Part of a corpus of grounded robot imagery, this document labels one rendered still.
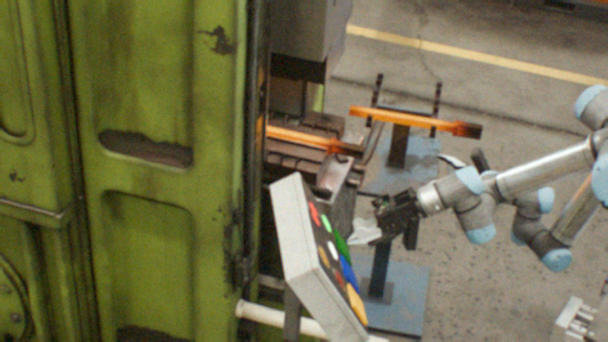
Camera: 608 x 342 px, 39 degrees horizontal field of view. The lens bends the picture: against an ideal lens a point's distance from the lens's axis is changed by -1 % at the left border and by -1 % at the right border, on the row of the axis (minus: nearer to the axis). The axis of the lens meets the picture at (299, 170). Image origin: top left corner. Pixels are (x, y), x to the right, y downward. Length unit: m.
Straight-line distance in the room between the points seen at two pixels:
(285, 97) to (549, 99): 2.49
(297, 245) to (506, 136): 2.81
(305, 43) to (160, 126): 0.43
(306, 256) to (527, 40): 3.91
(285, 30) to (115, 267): 0.89
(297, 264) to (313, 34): 0.62
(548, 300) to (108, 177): 2.02
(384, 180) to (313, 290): 1.18
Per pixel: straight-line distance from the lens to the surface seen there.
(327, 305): 1.96
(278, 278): 2.80
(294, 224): 2.00
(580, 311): 2.58
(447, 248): 3.84
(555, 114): 4.92
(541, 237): 2.53
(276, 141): 2.60
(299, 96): 2.81
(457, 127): 2.88
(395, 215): 2.13
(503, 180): 2.25
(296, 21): 2.22
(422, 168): 3.14
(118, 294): 2.72
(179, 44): 2.13
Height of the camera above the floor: 2.46
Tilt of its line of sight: 36 degrees down
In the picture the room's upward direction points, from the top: 4 degrees clockwise
